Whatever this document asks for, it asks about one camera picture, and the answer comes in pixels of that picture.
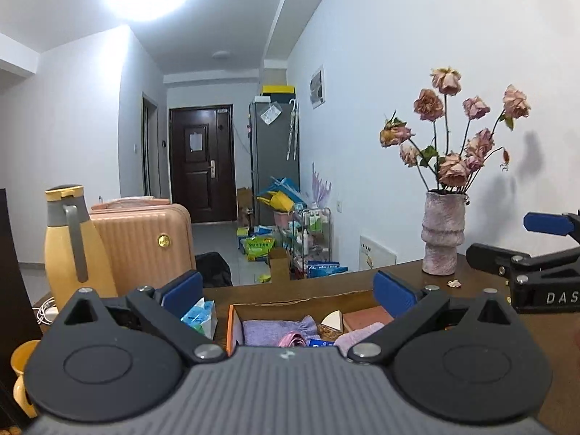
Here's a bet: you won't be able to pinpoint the yellow thermos bottle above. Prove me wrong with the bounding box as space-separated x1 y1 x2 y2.
44 185 118 310

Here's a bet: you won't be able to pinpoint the yellow cup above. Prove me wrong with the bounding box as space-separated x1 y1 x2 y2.
10 340 39 418

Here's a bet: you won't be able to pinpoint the dark brown door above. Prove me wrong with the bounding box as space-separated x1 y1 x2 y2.
169 105 237 223

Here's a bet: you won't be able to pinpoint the black bag on floor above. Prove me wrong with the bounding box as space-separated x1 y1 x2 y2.
195 252 233 289

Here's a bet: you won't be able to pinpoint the blue pocket tissue pack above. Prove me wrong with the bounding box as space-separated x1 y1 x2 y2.
308 339 334 348

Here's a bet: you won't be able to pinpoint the dried pink roses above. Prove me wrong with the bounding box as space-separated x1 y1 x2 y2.
378 67 532 194

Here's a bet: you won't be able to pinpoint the grey refrigerator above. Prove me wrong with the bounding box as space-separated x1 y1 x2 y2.
249 102 300 226

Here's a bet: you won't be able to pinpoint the lilac knitted pouch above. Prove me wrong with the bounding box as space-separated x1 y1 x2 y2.
242 315 320 347

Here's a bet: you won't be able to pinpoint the pink fluffy cloth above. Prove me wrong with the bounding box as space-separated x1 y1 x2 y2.
333 322 384 356

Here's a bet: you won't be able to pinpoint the yellow watering can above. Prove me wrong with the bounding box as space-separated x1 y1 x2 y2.
257 191 295 213

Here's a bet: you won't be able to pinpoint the pink ribbed suitcase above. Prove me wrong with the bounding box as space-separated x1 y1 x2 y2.
90 196 196 295

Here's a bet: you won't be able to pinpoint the small cardboard box on floor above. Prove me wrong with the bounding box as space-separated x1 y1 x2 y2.
268 248 290 285

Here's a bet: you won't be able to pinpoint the cardboard box orange rim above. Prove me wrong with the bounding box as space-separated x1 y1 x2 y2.
224 287 454 358

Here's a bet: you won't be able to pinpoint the white board against wall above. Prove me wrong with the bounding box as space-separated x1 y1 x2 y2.
358 236 397 271

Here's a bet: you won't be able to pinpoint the pink satin cloth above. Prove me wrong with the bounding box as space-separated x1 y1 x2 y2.
277 332 312 348

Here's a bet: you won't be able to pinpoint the wire rack with supplies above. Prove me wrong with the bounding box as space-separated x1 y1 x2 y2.
286 207 331 278

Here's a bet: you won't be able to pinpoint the pink layered sponge block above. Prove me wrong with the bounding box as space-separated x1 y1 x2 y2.
342 305 394 332

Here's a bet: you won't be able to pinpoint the pink textured vase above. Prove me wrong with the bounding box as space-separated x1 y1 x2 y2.
421 191 467 277

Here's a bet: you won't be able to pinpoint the green snack bag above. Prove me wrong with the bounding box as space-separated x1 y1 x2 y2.
242 236 275 261

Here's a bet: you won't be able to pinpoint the white wedge sponge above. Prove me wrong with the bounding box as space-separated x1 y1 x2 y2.
322 310 343 332

